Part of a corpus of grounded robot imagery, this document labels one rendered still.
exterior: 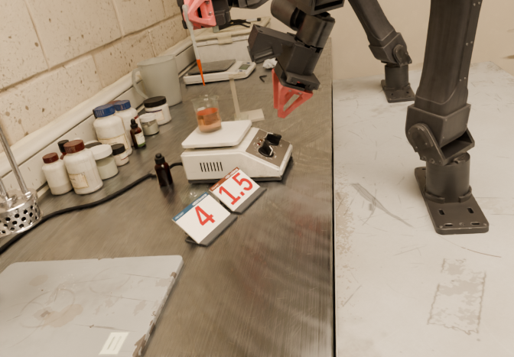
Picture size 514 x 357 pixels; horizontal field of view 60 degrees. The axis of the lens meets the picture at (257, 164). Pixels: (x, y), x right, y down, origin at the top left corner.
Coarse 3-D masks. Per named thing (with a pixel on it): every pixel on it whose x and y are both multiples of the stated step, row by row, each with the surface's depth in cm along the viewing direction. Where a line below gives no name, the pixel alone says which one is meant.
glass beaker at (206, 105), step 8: (200, 96) 92; (208, 96) 92; (216, 96) 90; (200, 104) 88; (208, 104) 88; (216, 104) 89; (200, 112) 89; (208, 112) 89; (216, 112) 90; (200, 120) 90; (208, 120) 89; (216, 120) 90; (200, 128) 91; (208, 128) 90; (216, 128) 90
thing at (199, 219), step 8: (208, 200) 77; (192, 208) 74; (200, 208) 75; (208, 208) 76; (216, 208) 77; (184, 216) 72; (192, 216) 73; (200, 216) 74; (208, 216) 75; (216, 216) 75; (184, 224) 71; (192, 224) 72; (200, 224) 73; (208, 224) 74; (192, 232) 71; (200, 232) 72
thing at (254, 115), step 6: (240, 72) 120; (234, 84) 120; (234, 90) 120; (234, 96) 121; (234, 102) 122; (234, 114) 127; (252, 114) 124; (258, 114) 123; (252, 120) 120; (258, 120) 121
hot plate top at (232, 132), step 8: (248, 120) 95; (224, 128) 92; (232, 128) 92; (240, 128) 91; (248, 128) 92; (192, 136) 91; (200, 136) 90; (208, 136) 90; (216, 136) 89; (224, 136) 88; (232, 136) 87; (240, 136) 87; (184, 144) 88; (192, 144) 87; (200, 144) 87; (208, 144) 86; (216, 144) 86; (224, 144) 85; (232, 144) 85
